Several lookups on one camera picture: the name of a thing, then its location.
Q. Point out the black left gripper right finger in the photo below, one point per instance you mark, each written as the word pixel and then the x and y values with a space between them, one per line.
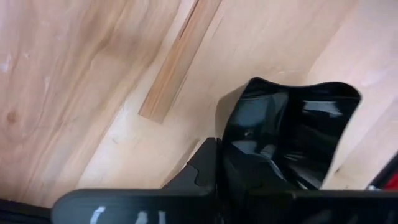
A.
pixel 311 208

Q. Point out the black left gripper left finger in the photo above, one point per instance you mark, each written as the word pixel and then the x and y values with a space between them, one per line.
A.
pixel 140 207

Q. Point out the black wavy mini plate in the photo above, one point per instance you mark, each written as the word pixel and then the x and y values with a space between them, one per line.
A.
pixel 311 140

